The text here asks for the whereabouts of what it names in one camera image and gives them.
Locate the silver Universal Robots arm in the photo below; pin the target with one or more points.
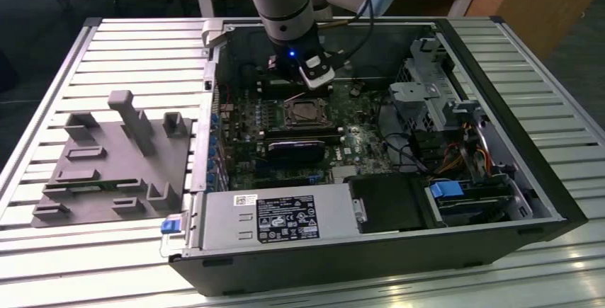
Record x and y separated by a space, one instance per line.
283 3

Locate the CPU socket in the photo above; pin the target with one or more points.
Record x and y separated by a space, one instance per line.
285 124

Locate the black drive bay cover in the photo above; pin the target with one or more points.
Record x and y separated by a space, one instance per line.
388 202

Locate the brass tube fitting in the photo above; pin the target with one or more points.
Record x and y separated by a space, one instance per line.
337 23

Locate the black RAM slots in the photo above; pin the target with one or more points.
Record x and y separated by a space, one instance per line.
302 133

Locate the black graphics card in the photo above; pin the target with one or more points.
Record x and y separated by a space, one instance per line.
295 152

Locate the green motherboard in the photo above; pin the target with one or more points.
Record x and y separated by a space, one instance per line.
364 134

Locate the grey metal drive cage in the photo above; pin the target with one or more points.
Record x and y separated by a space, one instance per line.
421 95

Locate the small silver heatsink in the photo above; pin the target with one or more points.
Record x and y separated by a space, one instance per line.
346 174

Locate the grey plastic parts rack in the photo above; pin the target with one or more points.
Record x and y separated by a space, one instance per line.
118 166

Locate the silver power supply with label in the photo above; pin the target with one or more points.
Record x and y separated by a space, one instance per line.
222 223

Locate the blue disk carrier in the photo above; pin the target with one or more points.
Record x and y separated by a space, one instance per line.
449 189

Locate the blue case latch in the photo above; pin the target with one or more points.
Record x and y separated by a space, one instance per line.
171 226

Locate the black open PC case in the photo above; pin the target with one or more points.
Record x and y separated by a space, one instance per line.
330 265

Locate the brown wooden cabinet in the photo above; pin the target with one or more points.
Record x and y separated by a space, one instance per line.
553 3

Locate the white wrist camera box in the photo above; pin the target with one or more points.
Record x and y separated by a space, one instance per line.
318 74

